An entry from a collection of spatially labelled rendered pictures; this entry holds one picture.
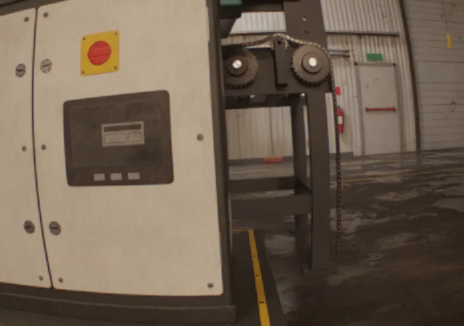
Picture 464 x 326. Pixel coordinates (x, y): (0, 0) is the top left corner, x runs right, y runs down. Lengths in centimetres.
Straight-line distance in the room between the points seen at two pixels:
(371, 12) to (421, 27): 146
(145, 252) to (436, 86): 1148
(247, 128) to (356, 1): 425
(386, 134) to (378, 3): 333
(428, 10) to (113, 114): 1189
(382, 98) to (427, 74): 155
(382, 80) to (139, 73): 1087
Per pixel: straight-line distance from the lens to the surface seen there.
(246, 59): 192
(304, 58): 191
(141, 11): 66
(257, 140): 1098
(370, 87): 1132
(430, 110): 1183
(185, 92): 63
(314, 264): 201
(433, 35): 1221
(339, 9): 1160
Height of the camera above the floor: 58
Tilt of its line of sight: 1 degrees down
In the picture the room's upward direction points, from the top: 3 degrees counter-clockwise
